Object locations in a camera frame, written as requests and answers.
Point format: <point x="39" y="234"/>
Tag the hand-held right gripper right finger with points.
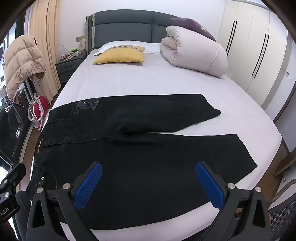
<point x="209" y="187"/>

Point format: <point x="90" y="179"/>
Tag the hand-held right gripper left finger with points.
<point x="89" y="187"/>

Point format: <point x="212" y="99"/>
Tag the black pants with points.
<point x="138" y="162"/>

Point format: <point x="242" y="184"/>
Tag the dark glossy cabinet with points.
<point x="13" y="125"/>

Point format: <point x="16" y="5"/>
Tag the mesh office chair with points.
<point x="282" y="215"/>

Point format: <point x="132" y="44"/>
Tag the red bag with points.
<point x="39" y="109"/>

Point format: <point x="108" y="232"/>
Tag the bed with white sheet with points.
<point x="161" y="78"/>

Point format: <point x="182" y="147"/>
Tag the grey nightstand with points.
<point x="67" y="68"/>

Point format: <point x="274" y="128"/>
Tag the beige puffer jacket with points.
<point x="20" y="60"/>

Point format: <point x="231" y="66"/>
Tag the yellow cloth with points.
<point x="120" y="56"/>

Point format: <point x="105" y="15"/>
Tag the rolled white duvet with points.
<point x="194" y="53"/>

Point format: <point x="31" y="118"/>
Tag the white wardrobe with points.
<point x="259" y="46"/>

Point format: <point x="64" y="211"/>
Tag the white pillow with patterned band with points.
<point x="153" y="47"/>

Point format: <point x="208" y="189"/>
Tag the beige curtain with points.
<point x="48" y="34"/>

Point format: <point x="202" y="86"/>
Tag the purple pillow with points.
<point x="192" y="25"/>

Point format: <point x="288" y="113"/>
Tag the grey padded headboard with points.
<point x="124" y="25"/>

